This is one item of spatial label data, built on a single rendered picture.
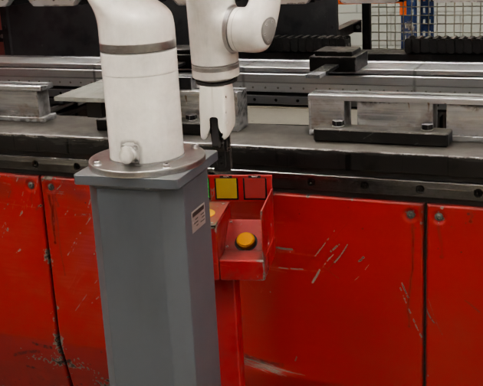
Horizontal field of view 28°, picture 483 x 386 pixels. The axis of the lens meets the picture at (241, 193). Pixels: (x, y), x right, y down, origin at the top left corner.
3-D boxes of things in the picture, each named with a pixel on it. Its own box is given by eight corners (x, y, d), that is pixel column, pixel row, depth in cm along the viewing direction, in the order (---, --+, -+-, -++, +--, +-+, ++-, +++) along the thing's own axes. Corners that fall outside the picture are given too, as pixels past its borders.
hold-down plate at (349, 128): (313, 141, 216) (313, 128, 215) (320, 135, 220) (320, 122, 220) (447, 147, 204) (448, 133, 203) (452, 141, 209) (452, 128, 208)
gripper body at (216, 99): (201, 66, 176) (205, 124, 180) (188, 81, 166) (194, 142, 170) (241, 65, 174) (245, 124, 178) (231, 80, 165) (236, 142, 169)
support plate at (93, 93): (54, 100, 216) (53, 96, 216) (113, 79, 239) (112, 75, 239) (123, 103, 209) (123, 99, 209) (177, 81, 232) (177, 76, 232)
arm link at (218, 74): (197, 55, 175) (198, 71, 176) (186, 68, 166) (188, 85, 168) (242, 54, 173) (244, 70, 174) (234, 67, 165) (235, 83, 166)
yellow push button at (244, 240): (236, 252, 201) (234, 246, 199) (238, 237, 203) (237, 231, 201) (254, 252, 200) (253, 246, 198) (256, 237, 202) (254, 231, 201)
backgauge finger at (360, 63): (288, 83, 225) (287, 61, 224) (323, 63, 248) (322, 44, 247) (337, 83, 221) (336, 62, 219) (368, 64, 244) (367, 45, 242)
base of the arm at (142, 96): (179, 181, 145) (170, 58, 140) (67, 175, 151) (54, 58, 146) (222, 149, 162) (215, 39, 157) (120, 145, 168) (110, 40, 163)
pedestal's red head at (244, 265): (169, 279, 198) (162, 196, 193) (186, 252, 213) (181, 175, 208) (264, 281, 195) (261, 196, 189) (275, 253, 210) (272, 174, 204)
